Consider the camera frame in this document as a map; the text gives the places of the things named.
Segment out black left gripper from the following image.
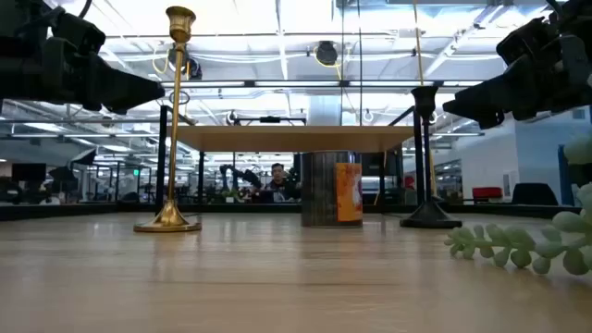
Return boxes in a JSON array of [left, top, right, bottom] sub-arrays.
[[39, 36, 166, 117]]

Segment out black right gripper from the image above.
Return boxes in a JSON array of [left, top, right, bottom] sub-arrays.
[[442, 35, 592, 131]]

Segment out black candlestick holder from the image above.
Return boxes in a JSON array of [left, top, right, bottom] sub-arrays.
[[400, 85, 463, 230]]

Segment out gold brass candlestick holder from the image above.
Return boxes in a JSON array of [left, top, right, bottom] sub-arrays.
[[132, 5, 204, 234]]

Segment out black studio lamp hood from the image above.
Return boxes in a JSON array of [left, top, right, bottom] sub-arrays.
[[68, 147, 98, 167]]

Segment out red sofa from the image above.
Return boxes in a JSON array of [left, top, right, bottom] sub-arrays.
[[471, 186, 504, 204]]

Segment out black chair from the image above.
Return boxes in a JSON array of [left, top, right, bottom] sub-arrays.
[[511, 182, 560, 207]]

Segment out black monitor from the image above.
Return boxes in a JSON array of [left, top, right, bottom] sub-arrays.
[[11, 162, 47, 184]]

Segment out artificial succulent plant in pot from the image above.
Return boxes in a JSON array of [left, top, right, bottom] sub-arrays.
[[443, 133, 592, 278]]

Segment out wooden riser shelf black legs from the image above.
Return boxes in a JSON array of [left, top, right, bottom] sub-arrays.
[[154, 105, 426, 222]]

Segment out person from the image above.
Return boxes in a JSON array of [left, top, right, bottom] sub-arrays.
[[258, 162, 302, 204]]

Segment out black ceiling cable reel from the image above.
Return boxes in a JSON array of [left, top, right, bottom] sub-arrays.
[[166, 42, 204, 80], [314, 40, 339, 67]]

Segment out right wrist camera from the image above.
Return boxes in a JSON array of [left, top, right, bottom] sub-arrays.
[[496, 16, 563, 66]]

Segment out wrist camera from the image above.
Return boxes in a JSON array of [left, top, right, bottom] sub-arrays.
[[50, 12, 107, 56], [496, 16, 563, 66]]

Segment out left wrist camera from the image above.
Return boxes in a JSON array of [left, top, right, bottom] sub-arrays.
[[50, 12, 107, 56]]

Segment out yellow hanging cable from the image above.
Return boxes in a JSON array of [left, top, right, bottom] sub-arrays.
[[413, 0, 438, 199]]

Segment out black aluminium table frame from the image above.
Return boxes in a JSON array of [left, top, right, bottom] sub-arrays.
[[0, 203, 584, 221]]

